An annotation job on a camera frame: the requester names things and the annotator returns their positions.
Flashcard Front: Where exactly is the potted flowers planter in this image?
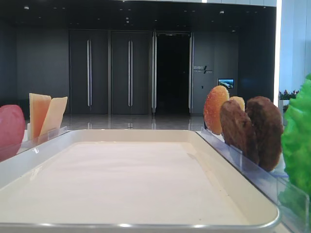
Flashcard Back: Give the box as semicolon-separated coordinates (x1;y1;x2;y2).
278;90;299;113

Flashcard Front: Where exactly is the dark double door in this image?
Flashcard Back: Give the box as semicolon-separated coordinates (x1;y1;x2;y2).
111;32;150;115
69;30;108;115

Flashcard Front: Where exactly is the green lettuce leaf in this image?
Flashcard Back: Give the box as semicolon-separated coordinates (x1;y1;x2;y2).
280;74;311;223

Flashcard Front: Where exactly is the clear acrylic rail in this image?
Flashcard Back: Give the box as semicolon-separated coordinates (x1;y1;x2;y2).
0;126;68;162
198;128;311;233

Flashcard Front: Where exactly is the orange cheese slice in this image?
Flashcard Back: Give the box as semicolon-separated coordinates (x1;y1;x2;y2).
29;93;52;139

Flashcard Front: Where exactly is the clear acrylic left rail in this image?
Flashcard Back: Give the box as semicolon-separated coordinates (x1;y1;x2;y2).
0;126;68;162

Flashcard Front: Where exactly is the small golden bun slice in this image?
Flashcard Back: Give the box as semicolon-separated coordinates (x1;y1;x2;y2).
229;96;245;111

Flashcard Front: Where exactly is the thin brown meat patty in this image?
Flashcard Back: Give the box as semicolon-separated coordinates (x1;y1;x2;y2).
220;100;259;164

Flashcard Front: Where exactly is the pale yellow cheese slice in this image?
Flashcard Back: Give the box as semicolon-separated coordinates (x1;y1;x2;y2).
40;97;68;136

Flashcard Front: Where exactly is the large golden bun top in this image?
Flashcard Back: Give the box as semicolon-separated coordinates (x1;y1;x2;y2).
203;85;229;135

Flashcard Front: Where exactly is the clear acrylic right rail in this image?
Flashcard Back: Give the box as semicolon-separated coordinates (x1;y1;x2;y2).
198;128;311;233

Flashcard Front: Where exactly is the wall mounted display screen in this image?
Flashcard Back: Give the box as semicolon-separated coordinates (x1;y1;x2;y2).
218;79;234;89

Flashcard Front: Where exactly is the dark double door middle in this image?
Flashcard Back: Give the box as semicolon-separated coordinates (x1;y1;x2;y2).
111;32;150;115

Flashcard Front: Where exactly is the dark double door left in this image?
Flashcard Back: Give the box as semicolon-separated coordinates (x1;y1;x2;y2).
69;30;108;115

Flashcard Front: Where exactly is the white rectangular metal tray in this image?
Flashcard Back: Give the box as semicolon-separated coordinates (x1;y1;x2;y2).
0;130;280;233

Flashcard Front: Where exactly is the thick brown meat patty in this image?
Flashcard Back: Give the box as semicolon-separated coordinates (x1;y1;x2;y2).
246;96;283;172

